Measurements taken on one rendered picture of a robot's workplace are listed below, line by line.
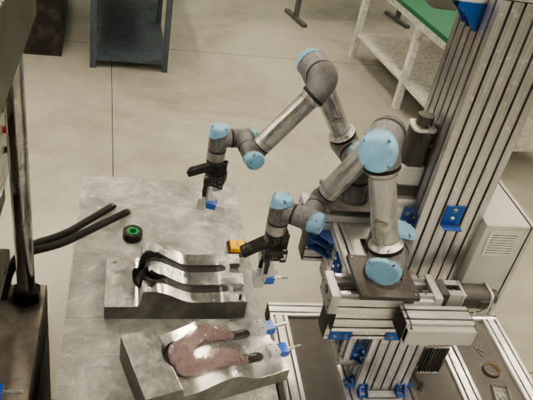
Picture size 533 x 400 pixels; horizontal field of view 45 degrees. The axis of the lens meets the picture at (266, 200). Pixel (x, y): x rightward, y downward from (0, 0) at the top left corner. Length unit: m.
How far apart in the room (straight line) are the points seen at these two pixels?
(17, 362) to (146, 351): 0.42
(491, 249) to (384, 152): 0.83
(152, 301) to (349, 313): 0.70
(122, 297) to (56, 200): 1.97
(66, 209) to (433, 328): 2.52
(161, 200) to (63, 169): 1.71
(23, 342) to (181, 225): 0.84
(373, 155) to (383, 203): 0.18
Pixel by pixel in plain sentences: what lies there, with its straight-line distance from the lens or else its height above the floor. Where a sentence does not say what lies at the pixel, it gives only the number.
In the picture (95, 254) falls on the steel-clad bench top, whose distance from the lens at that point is 2.61.
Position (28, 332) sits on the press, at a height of 0.78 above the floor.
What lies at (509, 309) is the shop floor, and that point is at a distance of 4.24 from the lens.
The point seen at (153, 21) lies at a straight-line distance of 6.78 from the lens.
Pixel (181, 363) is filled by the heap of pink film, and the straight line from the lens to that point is 2.12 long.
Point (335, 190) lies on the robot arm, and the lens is 2.19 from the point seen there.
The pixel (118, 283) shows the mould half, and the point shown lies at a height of 0.86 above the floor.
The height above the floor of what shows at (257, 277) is 0.96.
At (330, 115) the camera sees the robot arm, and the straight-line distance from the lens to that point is 2.60.
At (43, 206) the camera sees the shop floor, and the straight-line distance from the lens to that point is 4.19.
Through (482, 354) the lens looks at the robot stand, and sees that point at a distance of 3.53.
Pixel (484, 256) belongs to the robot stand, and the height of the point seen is 1.08.
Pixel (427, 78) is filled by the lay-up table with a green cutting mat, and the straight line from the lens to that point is 6.32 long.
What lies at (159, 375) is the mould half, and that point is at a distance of 2.06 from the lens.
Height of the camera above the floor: 2.51
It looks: 35 degrees down
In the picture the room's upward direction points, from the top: 12 degrees clockwise
